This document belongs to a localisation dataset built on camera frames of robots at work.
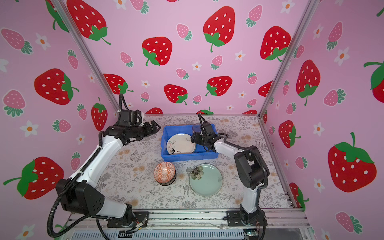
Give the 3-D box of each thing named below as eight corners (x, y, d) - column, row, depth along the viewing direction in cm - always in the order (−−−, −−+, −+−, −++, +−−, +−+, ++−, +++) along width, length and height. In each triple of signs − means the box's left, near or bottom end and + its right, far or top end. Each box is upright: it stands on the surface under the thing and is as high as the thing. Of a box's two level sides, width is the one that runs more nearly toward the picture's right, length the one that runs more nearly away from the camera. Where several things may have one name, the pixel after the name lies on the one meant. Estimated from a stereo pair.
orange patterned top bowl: (156, 186, 86) (151, 180, 78) (159, 169, 93) (155, 161, 84) (175, 186, 86) (172, 180, 78) (176, 169, 93) (174, 161, 84)
